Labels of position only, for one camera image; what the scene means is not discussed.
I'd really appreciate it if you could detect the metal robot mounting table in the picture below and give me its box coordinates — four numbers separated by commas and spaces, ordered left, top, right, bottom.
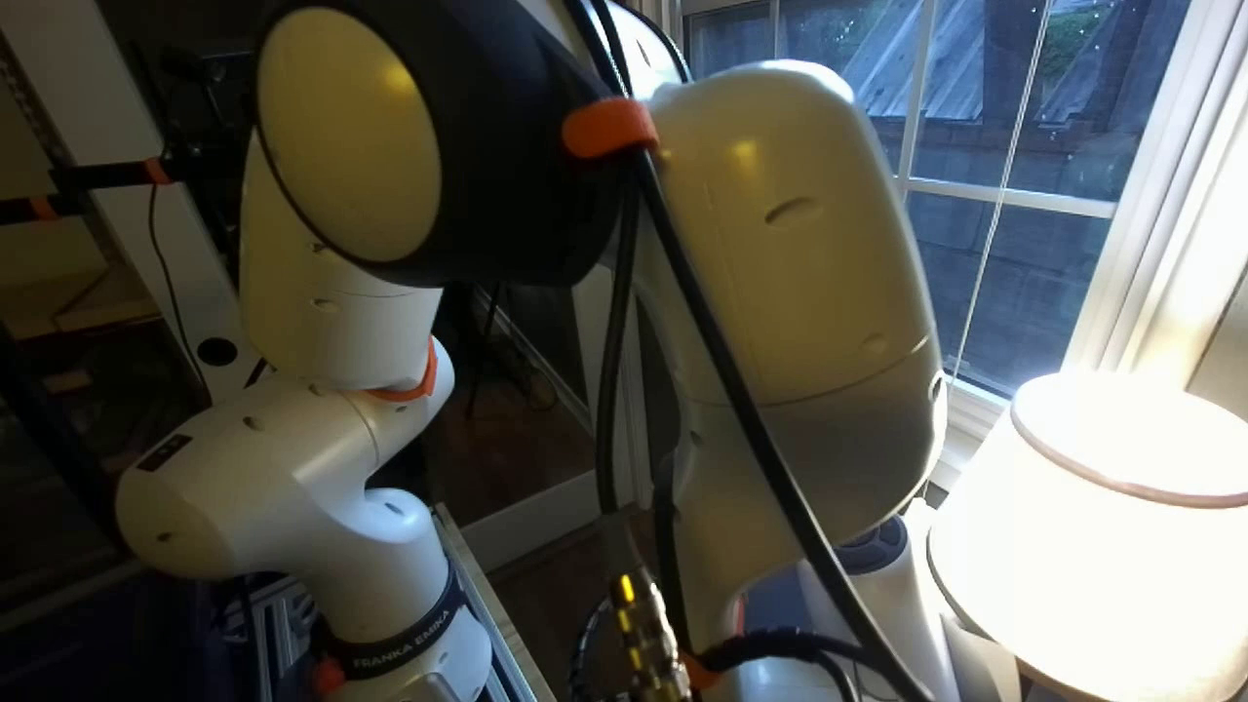
431, 503, 557, 702

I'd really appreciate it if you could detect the black metal shelving rack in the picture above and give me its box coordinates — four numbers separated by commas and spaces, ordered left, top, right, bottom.
0, 31, 188, 628

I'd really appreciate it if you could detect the thin black wire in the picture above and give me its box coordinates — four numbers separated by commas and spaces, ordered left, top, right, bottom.
141, 178, 200, 360

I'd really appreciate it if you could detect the clear plastic blind wand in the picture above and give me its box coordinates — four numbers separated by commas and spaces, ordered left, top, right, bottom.
950, 0, 1054, 382

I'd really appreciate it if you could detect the orange velcro cable strap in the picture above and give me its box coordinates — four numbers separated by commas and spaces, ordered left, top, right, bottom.
309, 651, 352, 702
557, 92, 661, 164

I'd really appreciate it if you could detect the white panel with hole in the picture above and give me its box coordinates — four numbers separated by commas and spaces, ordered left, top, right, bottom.
24, 0, 270, 403

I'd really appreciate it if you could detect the white framed grid window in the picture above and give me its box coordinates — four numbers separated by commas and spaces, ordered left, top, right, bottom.
647, 0, 1248, 420

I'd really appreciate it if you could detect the white lamp shade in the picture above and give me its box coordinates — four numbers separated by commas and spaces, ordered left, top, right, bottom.
925, 365, 1248, 702

